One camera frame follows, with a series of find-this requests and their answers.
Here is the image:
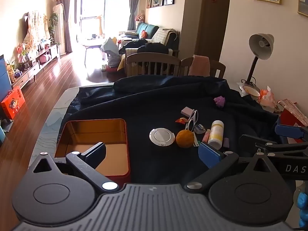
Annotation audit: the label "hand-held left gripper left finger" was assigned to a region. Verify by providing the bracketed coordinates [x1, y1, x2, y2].
[25, 142, 118, 193]

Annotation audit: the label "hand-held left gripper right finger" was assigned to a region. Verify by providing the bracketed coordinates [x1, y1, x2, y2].
[185, 142, 284, 193]

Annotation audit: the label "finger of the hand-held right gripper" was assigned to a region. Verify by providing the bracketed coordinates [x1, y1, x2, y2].
[238, 134, 308, 160]
[274, 124, 308, 143]

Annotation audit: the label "white bottle yellow label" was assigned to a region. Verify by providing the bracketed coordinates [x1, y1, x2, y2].
[207, 120, 225, 150]

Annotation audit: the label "red tin box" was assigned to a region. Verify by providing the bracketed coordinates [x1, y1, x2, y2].
[55, 118, 131, 183]

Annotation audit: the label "clear plastic package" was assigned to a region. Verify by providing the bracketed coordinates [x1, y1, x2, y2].
[193, 123, 206, 135]

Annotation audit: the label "orange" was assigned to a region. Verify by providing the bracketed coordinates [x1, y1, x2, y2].
[175, 129, 195, 149]

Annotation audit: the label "white sunglasses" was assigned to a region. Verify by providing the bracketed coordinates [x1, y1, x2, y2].
[184, 110, 199, 132]

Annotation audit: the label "pink eraser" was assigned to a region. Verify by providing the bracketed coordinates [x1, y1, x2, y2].
[181, 106, 195, 117]

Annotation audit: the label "round white compact mirror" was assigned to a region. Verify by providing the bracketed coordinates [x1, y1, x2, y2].
[149, 127, 175, 147]

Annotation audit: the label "purple spiky toy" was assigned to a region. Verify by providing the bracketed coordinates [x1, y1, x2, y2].
[213, 96, 227, 109]

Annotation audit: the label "person's right hand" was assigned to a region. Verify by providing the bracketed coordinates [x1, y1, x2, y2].
[297, 190, 307, 227]

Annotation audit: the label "red patterned gift box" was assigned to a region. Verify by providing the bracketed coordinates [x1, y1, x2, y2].
[277, 98, 308, 143]

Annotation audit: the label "orange white tissue pack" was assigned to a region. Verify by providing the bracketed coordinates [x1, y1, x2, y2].
[258, 86, 278, 113]

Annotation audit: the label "white cup with lemon print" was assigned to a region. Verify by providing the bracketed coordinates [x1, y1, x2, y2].
[242, 85, 261, 99]

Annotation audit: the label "grey mountain print table mat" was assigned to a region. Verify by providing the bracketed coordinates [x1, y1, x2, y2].
[28, 83, 116, 170]

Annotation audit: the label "navy blue cloth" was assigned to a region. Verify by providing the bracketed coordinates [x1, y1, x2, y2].
[59, 75, 282, 190]

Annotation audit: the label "brown wooden chair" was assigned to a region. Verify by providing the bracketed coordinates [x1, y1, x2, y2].
[126, 52, 181, 78]
[179, 57, 226, 79]

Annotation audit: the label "pink towel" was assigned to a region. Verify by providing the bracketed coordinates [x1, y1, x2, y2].
[188, 54, 211, 77]

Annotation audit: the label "grey desk lamp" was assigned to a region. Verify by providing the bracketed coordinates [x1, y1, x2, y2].
[240, 33, 275, 91]

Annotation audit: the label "yellow cloth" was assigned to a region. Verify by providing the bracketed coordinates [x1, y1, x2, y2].
[117, 53, 127, 72]

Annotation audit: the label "orange gift box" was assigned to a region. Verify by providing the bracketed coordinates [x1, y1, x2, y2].
[0, 86, 26, 119]

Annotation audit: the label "grey blue paper bag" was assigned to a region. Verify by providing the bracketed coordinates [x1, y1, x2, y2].
[100, 37, 121, 69]

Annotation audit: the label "wooden television cabinet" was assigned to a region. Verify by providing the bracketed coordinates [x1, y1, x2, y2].
[11, 44, 61, 88]

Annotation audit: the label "white coffee table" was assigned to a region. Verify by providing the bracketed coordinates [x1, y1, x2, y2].
[81, 37, 108, 65]

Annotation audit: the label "blue television screen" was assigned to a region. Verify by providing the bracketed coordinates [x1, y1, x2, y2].
[0, 54, 13, 97]

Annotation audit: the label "black clothes heap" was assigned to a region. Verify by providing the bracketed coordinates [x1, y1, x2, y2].
[119, 39, 169, 55]

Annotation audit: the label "brown wooden door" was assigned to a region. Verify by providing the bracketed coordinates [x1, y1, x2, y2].
[194, 0, 233, 62]

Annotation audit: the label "cream knitted blanket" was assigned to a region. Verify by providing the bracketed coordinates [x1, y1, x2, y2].
[151, 28, 177, 46]

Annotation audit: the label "giraffe toy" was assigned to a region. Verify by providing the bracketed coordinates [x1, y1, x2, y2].
[95, 15, 104, 38]

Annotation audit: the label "white standing air conditioner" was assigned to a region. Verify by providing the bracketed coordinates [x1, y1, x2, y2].
[52, 3, 66, 56]

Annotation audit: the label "teal sofa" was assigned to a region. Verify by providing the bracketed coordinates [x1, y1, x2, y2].
[121, 23, 180, 51]

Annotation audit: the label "green potted plant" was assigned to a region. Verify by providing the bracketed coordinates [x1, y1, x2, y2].
[49, 13, 59, 45]

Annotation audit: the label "grey curtain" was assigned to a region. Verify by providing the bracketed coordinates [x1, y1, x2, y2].
[127, 0, 141, 30]
[63, 0, 73, 53]

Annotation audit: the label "floral hanging quilt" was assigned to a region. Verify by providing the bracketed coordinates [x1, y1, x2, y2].
[23, 11, 51, 46]

